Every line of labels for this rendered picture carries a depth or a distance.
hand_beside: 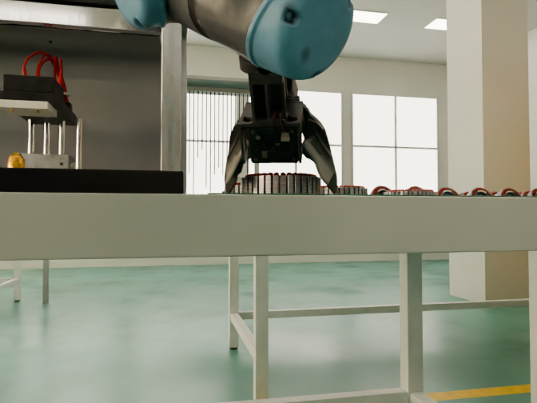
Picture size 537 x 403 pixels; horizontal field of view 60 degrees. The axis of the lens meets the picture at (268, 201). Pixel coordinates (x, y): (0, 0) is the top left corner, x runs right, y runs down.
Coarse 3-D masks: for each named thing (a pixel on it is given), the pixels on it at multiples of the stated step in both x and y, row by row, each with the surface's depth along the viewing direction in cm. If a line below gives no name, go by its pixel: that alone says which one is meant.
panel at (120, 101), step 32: (0, 32) 81; (32, 32) 82; (64, 32) 83; (0, 64) 81; (32, 64) 82; (64, 64) 83; (96, 64) 84; (128, 64) 85; (160, 64) 87; (96, 96) 84; (128, 96) 85; (160, 96) 86; (0, 128) 81; (96, 128) 84; (128, 128) 85; (160, 128) 86; (0, 160) 80; (96, 160) 84; (128, 160) 85; (160, 160) 86
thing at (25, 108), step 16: (16, 80) 62; (32, 80) 63; (48, 80) 63; (0, 96) 62; (16, 96) 62; (32, 96) 63; (48, 96) 63; (16, 112) 63; (32, 112) 63; (48, 112) 63; (64, 112) 68; (32, 128) 72; (48, 128) 72; (64, 128) 73; (32, 144) 72; (48, 144) 72; (64, 144) 73
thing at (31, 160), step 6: (24, 156) 69; (30, 156) 69; (36, 156) 70; (42, 156) 70; (48, 156) 70; (54, 156) 70; (60, 156) 70; (66, 156) 71; (30, 162) 69; (36, 162) 70; (42, 162) 70; (48, 162) 70; (54, 162) 70; (60, 162) 70; (66, 162) 70; (54, 168) 70; (60, 168) 70; (66, 168) 70
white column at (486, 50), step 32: (448, 0) 435; (480, 0) 390; (512, 0) 396; (448, 32) 434; (480, 32) 389; (512, 32) 395; (448, 64) 434; (480, 64) 389; (512, 64) 394; (448, 96) 434; (480, 96) 389; (512, 96) 393; (448, 128) 433; (480, 128) 389; (512, 128) 392; (448, 160) 433; (480, 160) 388; (512, 160) 391; (480, 256) 388; (512, 256) 388; (480, 288) 387; (512, 288) 387
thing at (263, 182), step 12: (252, 180) 61; (264, 180) 60; (276, 180) 60; (288, 180) 60; (300, 180) 61; (312, 180) 61; (252, 192) 61; (264, 192) 60; (276, 192) 60; (288, 192) 60; (300, 192) 60; (312, 192) 61
